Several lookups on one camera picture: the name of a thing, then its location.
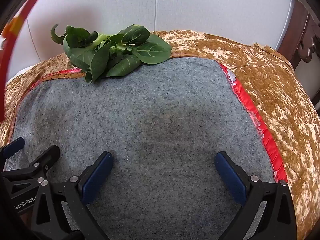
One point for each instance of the gold velvet tablecloth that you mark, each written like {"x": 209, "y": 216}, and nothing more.
{"x": 270, "y": 85}

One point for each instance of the dark wooden chair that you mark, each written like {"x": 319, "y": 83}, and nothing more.
{"x": 300, "y": 42}

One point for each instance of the grey felt tray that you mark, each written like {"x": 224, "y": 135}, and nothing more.
{"x": 265, "y": 135}

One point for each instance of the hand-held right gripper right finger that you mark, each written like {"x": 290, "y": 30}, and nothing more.
{"x": 231, "y": 177}

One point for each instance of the green bok choy bunch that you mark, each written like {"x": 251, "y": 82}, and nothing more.
{"x": 125, "y": 62}

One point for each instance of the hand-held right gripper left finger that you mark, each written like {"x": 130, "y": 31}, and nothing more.
{"x": 98, "y": 175}

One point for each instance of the grey felt mat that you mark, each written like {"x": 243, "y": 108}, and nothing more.
{"x": 150, "y": 120}

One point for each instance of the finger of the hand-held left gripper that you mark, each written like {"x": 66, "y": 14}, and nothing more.
{"x": 15, "y": 147}
{"x": 47, "y": 158}

